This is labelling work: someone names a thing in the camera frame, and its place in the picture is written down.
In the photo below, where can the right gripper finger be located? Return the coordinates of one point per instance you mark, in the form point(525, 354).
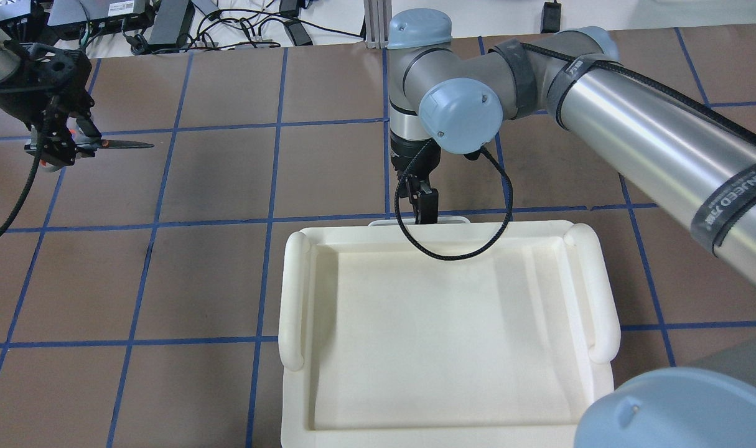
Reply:
point(426, 216)

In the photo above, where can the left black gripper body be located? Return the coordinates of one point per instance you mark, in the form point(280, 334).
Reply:
point(18, 106)

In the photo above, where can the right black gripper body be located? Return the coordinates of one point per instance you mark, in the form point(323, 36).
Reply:
point(407, 154)

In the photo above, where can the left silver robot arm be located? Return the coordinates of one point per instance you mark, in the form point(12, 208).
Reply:
point(45, 89)

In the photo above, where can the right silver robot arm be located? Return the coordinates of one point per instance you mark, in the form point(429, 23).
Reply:
point(697, 165)

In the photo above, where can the black power bricks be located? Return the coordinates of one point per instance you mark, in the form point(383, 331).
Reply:
point(148, 25)

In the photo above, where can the white plastic tray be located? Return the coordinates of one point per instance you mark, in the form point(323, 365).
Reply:
point(383, 346)

